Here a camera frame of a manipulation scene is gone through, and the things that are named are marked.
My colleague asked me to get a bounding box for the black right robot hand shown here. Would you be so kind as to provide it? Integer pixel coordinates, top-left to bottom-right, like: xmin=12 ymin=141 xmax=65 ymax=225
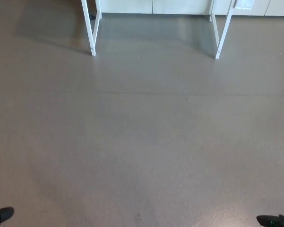
xmin=256 ymin=214 xmax=284 ymax=227

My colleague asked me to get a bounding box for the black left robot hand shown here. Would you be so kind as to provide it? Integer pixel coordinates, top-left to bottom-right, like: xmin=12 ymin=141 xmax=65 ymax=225
xmin=0 ymin=207 xmax=15 ymax=227

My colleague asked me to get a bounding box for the white metal table leg frame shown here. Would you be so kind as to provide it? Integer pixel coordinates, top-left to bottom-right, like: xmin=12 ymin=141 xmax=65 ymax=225
xmin=81 ymin=0 xmax=103 ymax=56
xmin=209 ymin=0 xmax=234 ymax=60

